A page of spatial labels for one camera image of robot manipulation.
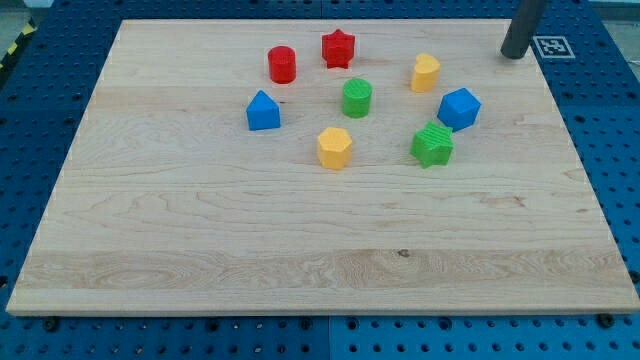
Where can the green star block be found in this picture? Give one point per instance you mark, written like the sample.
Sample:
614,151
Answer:
432,145

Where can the grey cylindrical robot arm rod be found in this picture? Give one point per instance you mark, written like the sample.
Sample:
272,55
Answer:
522,28

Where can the yellow heart block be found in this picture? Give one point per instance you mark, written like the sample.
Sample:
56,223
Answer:
425,73

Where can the white fiducial marker tag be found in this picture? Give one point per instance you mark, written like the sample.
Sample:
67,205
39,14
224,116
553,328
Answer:
553,47

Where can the green cylinder block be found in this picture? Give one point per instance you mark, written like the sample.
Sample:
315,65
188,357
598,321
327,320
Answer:
356,98

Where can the yellow black hazard tape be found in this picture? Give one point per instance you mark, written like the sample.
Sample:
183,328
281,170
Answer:
17,48

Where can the blue cube block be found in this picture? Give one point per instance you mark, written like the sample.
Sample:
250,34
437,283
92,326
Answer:
459,109

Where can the yellow hexagon block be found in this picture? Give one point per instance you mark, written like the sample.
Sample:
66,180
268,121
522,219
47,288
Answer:
334,148

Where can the red cylinder block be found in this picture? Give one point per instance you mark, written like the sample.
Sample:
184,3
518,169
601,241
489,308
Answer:
282,64

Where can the blue triangular prism block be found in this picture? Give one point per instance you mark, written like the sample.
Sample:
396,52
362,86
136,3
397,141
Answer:
263,112

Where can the light wooden board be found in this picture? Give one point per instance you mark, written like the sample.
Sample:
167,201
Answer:
168,205

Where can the red star block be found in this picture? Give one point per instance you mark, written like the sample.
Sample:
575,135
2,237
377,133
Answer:
337,49

